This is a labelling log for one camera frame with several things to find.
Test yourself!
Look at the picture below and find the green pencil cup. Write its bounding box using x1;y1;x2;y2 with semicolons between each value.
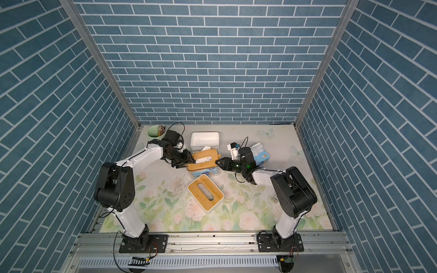
147;125;166;139

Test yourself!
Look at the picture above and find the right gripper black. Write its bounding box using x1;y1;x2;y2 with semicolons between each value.
216;157;247;174

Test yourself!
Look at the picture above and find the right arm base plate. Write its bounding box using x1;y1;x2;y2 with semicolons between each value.
256;230;305;253

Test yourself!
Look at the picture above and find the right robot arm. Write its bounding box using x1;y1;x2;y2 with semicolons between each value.
216;147;318;252

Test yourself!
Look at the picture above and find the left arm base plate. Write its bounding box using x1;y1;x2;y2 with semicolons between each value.
119;234;169;254

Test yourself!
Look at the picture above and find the white plastic box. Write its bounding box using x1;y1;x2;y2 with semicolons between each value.
190;132;220;151

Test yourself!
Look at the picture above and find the bundle of coloured pencils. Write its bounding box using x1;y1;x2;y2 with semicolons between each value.
157;125;166;137

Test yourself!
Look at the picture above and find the bamboo lid with slot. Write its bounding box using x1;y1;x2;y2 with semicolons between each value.
187;149;221;171

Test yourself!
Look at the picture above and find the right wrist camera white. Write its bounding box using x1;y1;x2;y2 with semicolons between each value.
227;142;240;160

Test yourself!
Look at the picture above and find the blue tissue pack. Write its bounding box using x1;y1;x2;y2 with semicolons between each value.
191;146;219;178
250;143;270;166

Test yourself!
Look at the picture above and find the aluminium mounting rail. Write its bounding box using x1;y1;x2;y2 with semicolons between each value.
70;231;353;257

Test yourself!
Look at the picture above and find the clear plastic tissue box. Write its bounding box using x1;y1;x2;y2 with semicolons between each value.
187;147;223;179

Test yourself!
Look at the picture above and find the white box with bamboo lid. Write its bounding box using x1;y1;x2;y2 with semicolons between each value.
187;174;225;213

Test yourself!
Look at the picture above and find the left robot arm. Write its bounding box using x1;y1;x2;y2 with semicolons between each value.
94;133;196;253

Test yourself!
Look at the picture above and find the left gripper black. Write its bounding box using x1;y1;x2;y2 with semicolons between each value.
165;148;196;168

